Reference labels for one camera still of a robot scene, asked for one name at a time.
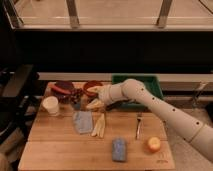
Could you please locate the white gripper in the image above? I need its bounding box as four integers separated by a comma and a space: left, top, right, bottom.
86, 84, 121, 110

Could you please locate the dark purple grapes bunch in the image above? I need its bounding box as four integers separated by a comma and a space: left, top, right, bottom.
69, 88, 83, 104

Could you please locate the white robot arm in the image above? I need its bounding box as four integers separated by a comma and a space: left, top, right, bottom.
88, 79, 213, 163

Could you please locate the green plastic tray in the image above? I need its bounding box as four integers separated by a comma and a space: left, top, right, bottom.
111, 74, 164, 110

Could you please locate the red orange bowl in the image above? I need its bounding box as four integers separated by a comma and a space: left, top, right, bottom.
83, 80, 103, 97

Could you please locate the blue small cup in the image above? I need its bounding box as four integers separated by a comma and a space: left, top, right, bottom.
73, 102, 81, 110

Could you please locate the peeled banana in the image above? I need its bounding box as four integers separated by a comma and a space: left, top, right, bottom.
92, 113, 106, 138

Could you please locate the light blue cloth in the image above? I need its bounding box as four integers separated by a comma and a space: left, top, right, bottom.
73, 111, 93, 134

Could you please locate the dark maroon bowl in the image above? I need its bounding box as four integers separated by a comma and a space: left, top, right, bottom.
49, 81, 74, 99

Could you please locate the white paper cup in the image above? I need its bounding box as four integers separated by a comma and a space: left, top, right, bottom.
42, 96, 59, 116

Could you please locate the metal fork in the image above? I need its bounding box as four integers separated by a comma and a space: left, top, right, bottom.
135, 113, 142, 140

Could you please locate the blue sponge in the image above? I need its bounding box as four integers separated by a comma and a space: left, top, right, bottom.
112, 138, 126, 162

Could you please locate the orange fruit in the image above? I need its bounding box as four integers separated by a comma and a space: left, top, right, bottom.
147, 137, 161, 152

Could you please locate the black chair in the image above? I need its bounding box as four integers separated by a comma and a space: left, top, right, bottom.
0, 65, 39, 145

